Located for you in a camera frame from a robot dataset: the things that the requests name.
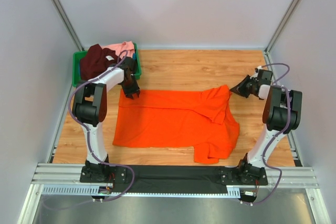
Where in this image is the orange t shirt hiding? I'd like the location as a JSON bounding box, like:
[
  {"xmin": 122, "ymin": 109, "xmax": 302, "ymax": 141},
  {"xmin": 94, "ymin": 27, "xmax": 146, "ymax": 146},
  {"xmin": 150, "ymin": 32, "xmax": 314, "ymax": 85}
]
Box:
[{"xmin": 113, "ymin": 85, "xmax": 240, "ymax": 164}]

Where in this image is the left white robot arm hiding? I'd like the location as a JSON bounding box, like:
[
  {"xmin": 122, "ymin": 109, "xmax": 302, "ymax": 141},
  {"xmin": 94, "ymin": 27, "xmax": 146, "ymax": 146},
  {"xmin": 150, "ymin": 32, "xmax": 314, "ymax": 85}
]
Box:
[{"xmin": 68, "ymin": 57, "xmax": 140, "ymax": 166}]

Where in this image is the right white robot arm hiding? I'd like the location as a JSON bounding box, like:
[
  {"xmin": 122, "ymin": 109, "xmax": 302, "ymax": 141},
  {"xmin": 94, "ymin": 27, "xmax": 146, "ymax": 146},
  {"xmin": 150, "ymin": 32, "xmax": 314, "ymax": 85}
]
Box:
[{"xmin": 230, "ymin": 66, "xmax": 303, "ymax": 175}]

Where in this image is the pink t shirt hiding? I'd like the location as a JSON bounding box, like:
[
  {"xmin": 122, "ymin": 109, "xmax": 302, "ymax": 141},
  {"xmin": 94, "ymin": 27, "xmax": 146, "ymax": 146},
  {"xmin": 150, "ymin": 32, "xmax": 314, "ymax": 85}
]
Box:
[{"xmin": 101, "ymin": 41, "xmax": 135, "ymax": 58}]

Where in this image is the maroon t shirt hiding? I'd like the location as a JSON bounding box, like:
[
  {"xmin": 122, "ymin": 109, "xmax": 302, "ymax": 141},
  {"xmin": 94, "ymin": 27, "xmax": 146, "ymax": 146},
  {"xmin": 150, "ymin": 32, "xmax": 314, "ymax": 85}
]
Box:
[{"xmin": 79, "ymin": 44, "xmax": 118, "ymax": 80}]

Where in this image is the green plastic bin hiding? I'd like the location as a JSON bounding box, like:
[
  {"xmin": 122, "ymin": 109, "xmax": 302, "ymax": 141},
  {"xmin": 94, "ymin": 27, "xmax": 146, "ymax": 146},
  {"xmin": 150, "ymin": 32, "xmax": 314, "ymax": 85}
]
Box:
[{"xmin": 72, "ymin": 43, "xmax": 142, "ymax": 87}]

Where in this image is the right aluminium frame post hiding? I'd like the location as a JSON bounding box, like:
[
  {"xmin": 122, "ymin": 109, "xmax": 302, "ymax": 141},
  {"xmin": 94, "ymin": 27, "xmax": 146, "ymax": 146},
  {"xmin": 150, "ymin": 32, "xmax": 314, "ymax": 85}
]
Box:
[{"xmin": 264, "ymin": 0, "xmax": 301, "ymax": 54}]

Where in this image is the aluminium frame post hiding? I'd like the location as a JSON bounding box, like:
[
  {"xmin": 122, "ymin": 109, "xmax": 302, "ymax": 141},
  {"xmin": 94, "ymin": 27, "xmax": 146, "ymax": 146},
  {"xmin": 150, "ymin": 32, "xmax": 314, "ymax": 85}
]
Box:
[
  {"xmin": 264, "ymin": 0, "xmax": 301, "ymax": 54},
  {"xmin": 51, "ymin": 0, "xmax": 84, "ymax": 51}
]

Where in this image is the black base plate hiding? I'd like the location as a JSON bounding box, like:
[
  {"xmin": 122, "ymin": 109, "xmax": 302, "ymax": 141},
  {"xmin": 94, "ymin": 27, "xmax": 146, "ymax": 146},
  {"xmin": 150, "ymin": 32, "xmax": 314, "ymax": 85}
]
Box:
[{"xmin": 80, "ymin": 164, "xmax": 268, "ymax": 193}]

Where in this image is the grey slotted cable duct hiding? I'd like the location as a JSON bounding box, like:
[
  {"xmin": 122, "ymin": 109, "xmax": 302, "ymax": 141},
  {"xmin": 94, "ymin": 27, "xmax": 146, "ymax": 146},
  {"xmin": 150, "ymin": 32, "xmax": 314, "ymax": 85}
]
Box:
[{"xmin": 41, "ymin": 185, "xmax": 255, "ymax": 199}]

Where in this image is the left aluminium frame post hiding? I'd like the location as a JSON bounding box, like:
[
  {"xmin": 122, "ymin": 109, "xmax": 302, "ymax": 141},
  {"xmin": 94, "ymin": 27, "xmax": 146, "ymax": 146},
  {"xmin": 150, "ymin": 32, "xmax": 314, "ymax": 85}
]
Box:
[{"xmin": 51, "ymin": 0, "xmax": 84, "ymax": 51}]

